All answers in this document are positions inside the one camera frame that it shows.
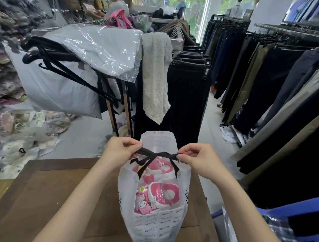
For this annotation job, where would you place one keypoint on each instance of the blue plastic basket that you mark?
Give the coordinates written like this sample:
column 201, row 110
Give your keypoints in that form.
column 299, row 209

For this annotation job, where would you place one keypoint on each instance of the bundle of black hangers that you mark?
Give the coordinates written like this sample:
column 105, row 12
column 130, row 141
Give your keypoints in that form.
column 62, row 67

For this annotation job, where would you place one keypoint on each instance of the brown cardboard sheet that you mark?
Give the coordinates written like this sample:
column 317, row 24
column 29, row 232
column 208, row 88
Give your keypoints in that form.
column 5, row 188

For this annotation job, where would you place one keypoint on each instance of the pink sandals pack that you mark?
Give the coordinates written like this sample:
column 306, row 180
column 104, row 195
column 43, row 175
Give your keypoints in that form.
column 162, row 194

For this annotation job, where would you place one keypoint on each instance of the rack of black trousers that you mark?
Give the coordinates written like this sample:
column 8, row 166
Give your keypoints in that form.
column 187, row 99

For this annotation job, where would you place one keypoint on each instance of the person's left hand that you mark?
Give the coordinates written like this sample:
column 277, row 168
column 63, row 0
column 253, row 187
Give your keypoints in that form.
column 119, row 152

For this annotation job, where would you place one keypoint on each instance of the speckled off-white shirt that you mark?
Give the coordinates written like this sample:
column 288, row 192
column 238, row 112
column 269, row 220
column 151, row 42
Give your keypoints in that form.
column 155, row 79

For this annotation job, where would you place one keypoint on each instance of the metal clothes rack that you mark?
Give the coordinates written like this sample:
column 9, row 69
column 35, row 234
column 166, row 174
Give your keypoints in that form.
column 113, row 119

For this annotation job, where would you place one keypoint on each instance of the person's left forearm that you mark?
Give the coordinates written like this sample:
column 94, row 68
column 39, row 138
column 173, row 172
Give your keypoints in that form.
column 77, row 209

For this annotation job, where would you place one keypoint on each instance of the clear wrapped grey garment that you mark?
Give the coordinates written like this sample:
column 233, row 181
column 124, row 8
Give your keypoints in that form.
column 104, row 47

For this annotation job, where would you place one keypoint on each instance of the large white plastic bag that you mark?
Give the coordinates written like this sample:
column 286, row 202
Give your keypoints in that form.
column 54, row 92

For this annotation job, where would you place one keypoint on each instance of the person's right forearm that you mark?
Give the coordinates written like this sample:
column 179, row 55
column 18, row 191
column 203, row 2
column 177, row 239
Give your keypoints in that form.
column 244, row 212

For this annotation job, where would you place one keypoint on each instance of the person's right hand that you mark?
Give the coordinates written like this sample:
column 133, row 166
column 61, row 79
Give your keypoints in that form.
column 204, row 162

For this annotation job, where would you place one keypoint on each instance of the row of hanging dark trousers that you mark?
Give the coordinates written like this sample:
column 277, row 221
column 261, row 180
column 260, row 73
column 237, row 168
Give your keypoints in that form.
column 279, row 99

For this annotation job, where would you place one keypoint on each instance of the clear bag plaid garment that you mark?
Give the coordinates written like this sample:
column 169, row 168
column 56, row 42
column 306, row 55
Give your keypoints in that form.
column 276, row 229

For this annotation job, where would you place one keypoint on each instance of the pile of bagged slippers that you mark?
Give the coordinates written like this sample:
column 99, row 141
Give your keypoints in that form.
column 20, row 117

